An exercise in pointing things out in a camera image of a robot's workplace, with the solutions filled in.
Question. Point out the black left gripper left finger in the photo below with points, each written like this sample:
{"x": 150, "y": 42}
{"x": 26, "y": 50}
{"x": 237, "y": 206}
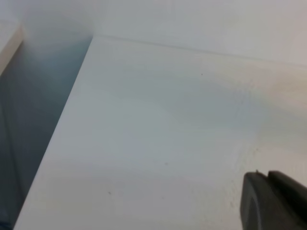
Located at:
{"x": 263, "y": 207}

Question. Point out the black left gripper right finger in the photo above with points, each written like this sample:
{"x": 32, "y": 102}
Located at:
{"x": 294, "y": 192}

